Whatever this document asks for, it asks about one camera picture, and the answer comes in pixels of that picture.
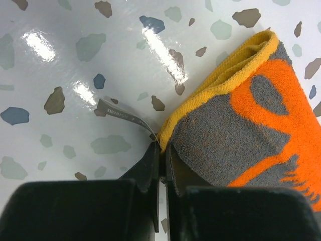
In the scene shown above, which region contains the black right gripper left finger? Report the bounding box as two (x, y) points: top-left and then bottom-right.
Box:
(1, 142), (160, 240)

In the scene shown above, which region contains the grey orange towel label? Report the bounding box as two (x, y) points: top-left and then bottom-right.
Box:
(94, 98), (158, 142)

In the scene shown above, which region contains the orange patterned towel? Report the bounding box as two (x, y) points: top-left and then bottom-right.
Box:
(157, 30), (320, 213)

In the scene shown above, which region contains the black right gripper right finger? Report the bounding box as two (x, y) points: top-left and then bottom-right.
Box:
(165, 145), (320, 240)

